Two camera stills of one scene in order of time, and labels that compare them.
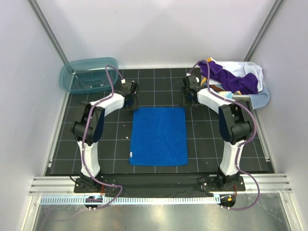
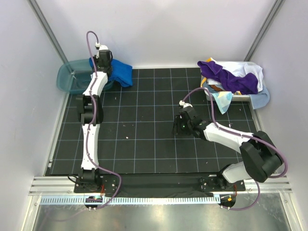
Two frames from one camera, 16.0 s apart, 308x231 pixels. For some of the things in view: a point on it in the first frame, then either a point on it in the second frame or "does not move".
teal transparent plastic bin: x=88 y=75 does not move
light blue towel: x=260 y=99 does not move
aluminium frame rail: x=270 y=185 does not move
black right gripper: x=183 y=91 to x=176 y=130
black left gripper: x=135 y=106 to x=96 y=58
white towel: x=241 y=68 does not move
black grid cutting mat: x=158 y=88 does not move
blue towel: x=158 y=137 to x=121 y=71
